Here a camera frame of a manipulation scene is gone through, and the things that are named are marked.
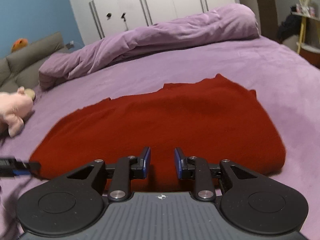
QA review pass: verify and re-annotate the red knit sweater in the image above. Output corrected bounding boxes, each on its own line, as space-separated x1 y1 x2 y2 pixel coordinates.
30 75 286 191

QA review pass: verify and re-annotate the orange plush toy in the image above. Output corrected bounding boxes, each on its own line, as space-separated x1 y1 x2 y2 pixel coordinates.
11 38 28 53

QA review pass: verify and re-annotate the pink plush pig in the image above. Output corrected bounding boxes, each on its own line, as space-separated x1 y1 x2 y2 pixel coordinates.
0 87 35 138

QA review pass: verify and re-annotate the purple rolled duvet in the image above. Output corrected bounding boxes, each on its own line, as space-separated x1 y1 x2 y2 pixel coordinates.
39 3 259 90

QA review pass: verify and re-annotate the yellow side shelf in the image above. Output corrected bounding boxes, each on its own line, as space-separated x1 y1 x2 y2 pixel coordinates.
291 11 320 55

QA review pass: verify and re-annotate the purple bed sheet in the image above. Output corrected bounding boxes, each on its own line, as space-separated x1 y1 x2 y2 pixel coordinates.
1 37 319 239

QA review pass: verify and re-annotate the black clothing pile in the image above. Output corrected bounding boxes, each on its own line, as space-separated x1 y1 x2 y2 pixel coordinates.
276 14 302 43

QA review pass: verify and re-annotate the grey padded headboard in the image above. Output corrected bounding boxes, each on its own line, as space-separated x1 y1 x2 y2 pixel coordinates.
1 32 70 93

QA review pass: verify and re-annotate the white wardrobe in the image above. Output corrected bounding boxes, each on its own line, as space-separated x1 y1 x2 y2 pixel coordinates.
70 0 239 44

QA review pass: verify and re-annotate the cream dried flower bouquet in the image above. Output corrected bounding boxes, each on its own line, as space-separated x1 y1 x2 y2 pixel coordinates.
296 0 314 17

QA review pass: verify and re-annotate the brown wooden door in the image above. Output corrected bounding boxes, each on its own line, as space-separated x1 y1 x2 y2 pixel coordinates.
257 0 278 41

